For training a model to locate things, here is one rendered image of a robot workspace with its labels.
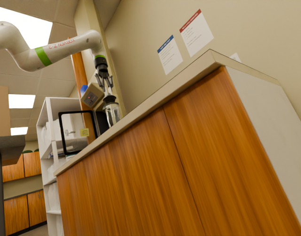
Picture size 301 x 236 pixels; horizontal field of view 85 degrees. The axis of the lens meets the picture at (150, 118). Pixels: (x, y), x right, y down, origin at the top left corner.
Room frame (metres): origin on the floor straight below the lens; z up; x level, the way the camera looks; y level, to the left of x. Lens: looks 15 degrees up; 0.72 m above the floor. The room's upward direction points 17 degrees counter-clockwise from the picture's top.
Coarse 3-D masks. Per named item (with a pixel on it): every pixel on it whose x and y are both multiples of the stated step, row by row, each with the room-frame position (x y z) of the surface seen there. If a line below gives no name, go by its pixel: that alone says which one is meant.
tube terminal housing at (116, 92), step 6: (108, 66) 1.39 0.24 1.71; (96, 72) 1.38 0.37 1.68; (108, 72) 1.37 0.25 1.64; (90, 78) 1.49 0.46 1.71; (114, 78) 1.47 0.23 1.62; (114, 84) 1.40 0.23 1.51; (114, 90) 1.38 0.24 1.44; (120, 96) 1.54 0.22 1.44; (102, 102) 1.40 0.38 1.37; (120, 102) 1.46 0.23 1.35; (96, 108) 1.50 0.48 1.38; (102, 108) 1.52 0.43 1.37; (120, 108) 1.40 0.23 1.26; (120, 114) 1.38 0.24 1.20; (126, 114) 1.59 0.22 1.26
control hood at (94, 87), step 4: (92, 84) 1.25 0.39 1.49; (96, 84) 1.27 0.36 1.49; (88, 88) 1.31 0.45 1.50; (92, 88) 1.29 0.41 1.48; (96, 88) 1.28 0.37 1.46; (100, 88) 1.29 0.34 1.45; (84, 92) 1.37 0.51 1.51; (88, 92) 1.35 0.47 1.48; (92, 92) 1.33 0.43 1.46; (96, 92) 1.32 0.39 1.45; (100, 92) 1.31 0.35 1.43; (84, 96) 1.41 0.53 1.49; (100, 96) 1.36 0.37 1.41; (80, 100) 1.47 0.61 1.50; (96, 100) 1.41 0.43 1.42; (92, 108) 1.54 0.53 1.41
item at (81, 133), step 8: (88, 112) 1.51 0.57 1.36; (64, 120) 1.38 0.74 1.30; (72, 120) 1.42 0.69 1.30; (80, 120) 1.46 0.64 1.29; (88, 120) 1.50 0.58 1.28; (64, 128) 1.37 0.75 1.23; (72, 128) 1.41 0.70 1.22; (80, 128) 1.45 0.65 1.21; (88, 128) 1.49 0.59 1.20; (64, 136) 1.37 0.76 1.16; (72, 136) 1.40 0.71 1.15; (80, 136) 1.44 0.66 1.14; (88, 136) 1.48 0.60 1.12; (72, 144) 1.40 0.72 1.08; (80, 144) 1.44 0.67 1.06; (88, 144) 1.47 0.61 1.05
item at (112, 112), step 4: (112, 104) 1.00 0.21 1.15; (116, 104) 1.02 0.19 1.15; (104, 108) 1.02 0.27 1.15; (108, 108) 1.00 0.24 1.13; (112, 108) 1.00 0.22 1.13; (116, 108) 1.02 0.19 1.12; (108, 112) 1.01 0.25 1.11; (112, 112) 1.00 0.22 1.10; (116, 112) 1.01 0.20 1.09; (108, 116) 1.01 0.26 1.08; (112, 116) 1.00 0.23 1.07; (116, 116) 1.01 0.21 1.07; (120, 116) 1.04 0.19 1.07; (108, 120) 1.02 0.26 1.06; (112, 120) 1.00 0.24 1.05; (116, 120) 1.01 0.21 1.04; (108, 124) 1.03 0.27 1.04; (112, 124) 1.00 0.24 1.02
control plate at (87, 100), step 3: (90, 93) 1.35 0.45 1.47; (87, 96) 1.40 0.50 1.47; (90, 96) 1.39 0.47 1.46; (93, 96) 1.38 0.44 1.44; (96, 96) 1.37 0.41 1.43; (84, 99) 1.44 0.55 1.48; (87, 99) 1.43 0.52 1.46; (90, 99) 1.42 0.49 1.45; (93, 99) 1.41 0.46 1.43; (96, 99) 1.40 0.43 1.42; (87, 102) 1.47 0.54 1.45; (93, 102) 1.44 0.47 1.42; (90, 105) 1.49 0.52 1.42
